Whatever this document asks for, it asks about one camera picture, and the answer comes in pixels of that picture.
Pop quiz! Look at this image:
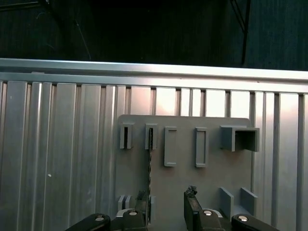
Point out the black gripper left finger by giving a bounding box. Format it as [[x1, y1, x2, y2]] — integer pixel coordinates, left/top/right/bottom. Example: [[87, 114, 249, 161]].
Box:
[[64, 191, 149, 231]]

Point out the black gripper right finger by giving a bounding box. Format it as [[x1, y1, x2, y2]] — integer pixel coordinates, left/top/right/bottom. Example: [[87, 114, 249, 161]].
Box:
[[184, 184, 282, 231]]

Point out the blue RAM stick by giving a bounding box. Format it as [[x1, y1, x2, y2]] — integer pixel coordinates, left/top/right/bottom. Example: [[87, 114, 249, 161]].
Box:
[[143, 127, 154, 227]]

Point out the grey parts rack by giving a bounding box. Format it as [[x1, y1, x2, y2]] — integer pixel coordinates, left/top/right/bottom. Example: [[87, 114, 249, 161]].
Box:
[[115, 114, 261, 231]]

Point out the black metal frame leg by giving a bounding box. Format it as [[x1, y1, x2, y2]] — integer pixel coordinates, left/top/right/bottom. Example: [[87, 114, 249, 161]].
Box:
[[230, 0, 251, 67]]

